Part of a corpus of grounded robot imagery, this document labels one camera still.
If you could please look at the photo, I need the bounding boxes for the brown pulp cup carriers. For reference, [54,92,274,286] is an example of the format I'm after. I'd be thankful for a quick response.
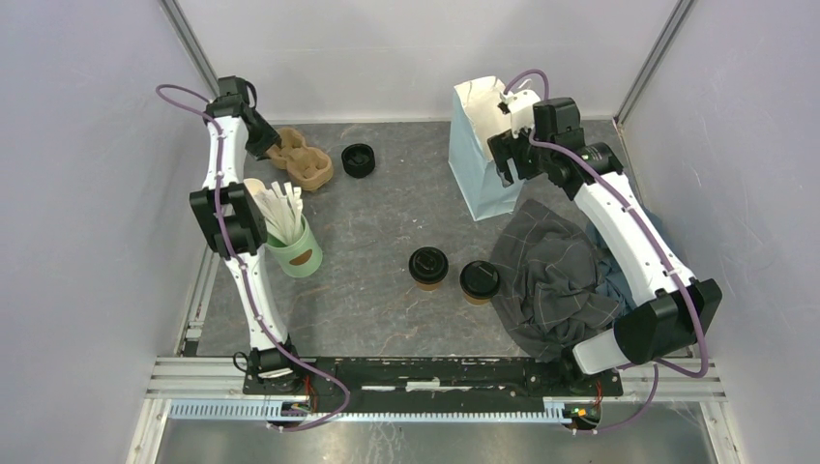
[266,128,335,191]

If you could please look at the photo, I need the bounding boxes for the black plastic cup lid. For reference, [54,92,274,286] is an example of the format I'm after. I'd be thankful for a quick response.
[459,260,501,298]

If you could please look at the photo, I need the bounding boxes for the brown paper coffee cup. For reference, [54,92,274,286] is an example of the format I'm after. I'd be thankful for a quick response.
[463,293,491,306]

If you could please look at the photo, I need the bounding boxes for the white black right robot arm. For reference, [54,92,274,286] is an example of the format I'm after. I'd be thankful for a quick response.
[487,91,722,394]

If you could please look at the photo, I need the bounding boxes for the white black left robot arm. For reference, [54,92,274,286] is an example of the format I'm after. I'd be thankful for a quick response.
[190,76,305,394]

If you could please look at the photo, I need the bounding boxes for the light blue paper bag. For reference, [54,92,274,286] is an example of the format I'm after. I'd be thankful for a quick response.
[449,76,522,221]

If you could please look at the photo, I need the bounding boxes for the white stir sticks bundle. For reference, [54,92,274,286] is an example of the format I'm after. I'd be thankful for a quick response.
[252,182,304,246]

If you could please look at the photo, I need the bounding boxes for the stack of black lids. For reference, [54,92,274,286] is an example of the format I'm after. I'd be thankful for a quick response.
[340,143,376,179]

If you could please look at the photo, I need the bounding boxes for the dark grey checked cloth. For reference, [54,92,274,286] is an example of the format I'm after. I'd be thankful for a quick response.
[489,199,625,363]

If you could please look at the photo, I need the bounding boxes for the green cup holder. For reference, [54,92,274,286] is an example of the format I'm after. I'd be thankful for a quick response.
[266,217,324,278]

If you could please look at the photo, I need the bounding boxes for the teal blue cloth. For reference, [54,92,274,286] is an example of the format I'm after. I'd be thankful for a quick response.
[585,221,637,315]

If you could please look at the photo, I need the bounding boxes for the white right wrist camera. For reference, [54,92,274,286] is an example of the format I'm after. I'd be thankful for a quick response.
[501,90,542,138]

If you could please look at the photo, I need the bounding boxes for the white slotted cable duct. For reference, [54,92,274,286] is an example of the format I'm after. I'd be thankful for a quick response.
[168,399,571,425]

